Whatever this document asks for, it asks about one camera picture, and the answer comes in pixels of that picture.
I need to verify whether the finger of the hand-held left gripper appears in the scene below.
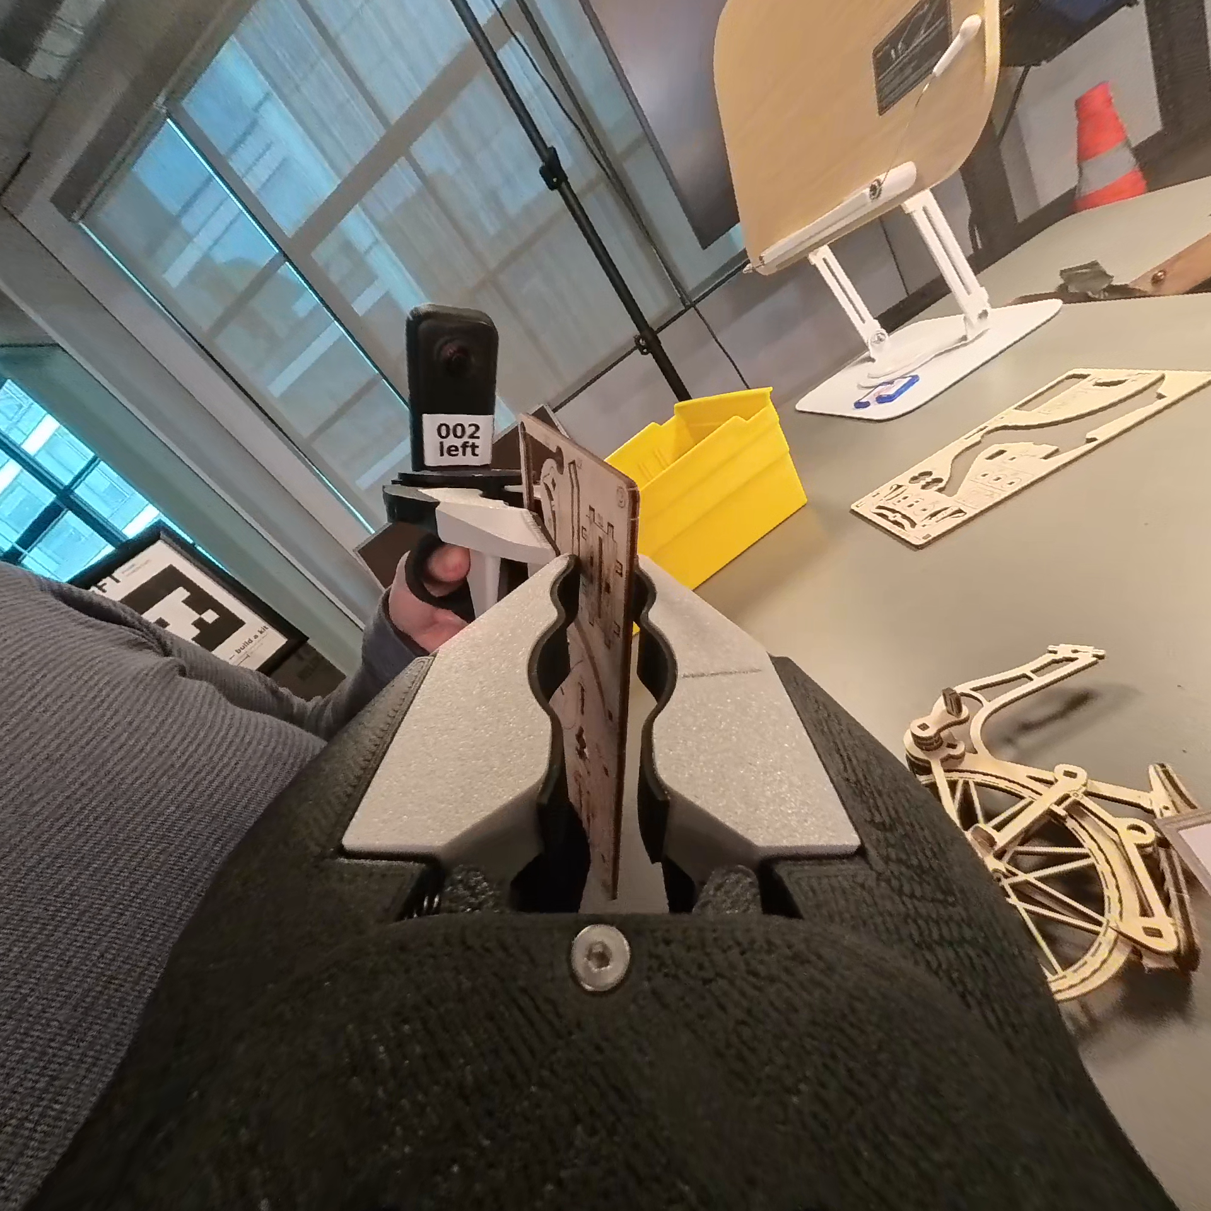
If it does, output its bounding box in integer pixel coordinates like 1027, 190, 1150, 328
438, 491, 552, 569

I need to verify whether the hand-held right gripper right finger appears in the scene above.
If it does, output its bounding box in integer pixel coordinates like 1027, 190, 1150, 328
631, 558, 863, 872

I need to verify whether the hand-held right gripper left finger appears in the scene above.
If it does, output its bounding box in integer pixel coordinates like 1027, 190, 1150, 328
340, 555, 582, 866

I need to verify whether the wooden parts sheet with slots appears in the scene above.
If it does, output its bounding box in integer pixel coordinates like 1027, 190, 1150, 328
518, 410, 641, 899

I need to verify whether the yellow storage bin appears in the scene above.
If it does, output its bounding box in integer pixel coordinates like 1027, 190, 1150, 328
605, 386, 807, 589

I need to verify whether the wooden parts sheet curved cutout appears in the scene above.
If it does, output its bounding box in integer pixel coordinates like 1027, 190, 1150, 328
849, 369, 1211, 550

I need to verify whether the person's left forearm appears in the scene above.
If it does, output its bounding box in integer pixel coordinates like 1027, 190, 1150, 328
283, 586, 426, 748

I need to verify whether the wooden bicycle model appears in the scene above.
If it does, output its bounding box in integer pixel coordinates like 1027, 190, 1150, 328
902, 643, 1202, 1004

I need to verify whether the metal light stand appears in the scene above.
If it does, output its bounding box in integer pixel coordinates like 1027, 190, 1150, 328
452, 0, 693, 403

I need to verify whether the framed black white marker poster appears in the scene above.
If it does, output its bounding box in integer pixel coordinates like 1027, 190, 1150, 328
70, 527, 308, 677

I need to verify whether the person's grey ribbed clothing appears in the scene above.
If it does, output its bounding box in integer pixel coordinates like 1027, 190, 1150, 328
0, 558, 379, 1211

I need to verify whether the large dark blue screen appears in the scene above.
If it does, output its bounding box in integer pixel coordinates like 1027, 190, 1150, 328
576, 0, 748, 252

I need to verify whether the assembly instruction booklet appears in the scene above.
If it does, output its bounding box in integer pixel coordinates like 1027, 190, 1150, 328
1151, 808, 1211, 895

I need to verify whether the wooden book stand white base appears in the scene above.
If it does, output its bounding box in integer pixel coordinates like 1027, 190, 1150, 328
713, 0, 1065, 418

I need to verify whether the brown clipboard with clip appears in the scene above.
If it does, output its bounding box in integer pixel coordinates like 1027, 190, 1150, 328
1058, 262, 1179, 304

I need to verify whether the orange traffic cone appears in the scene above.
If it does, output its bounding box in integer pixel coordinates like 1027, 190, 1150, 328
1071, 80, 1148, 213

